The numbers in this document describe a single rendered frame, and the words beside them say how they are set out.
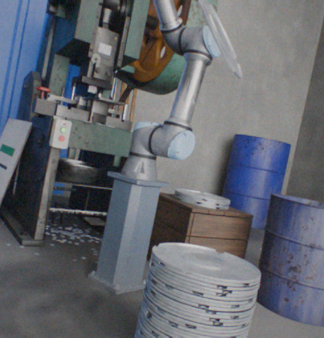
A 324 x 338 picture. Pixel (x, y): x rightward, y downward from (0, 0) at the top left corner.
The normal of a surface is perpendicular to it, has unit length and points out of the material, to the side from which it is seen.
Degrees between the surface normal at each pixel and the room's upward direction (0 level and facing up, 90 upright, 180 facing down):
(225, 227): 90
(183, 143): 97
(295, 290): 92
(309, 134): 90
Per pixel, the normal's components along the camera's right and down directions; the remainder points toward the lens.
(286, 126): 0.53, 0.15
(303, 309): -0.26, 0.04
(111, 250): -0.66, -0.09
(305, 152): -0.82, -0.14
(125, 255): 0.05, 0.07
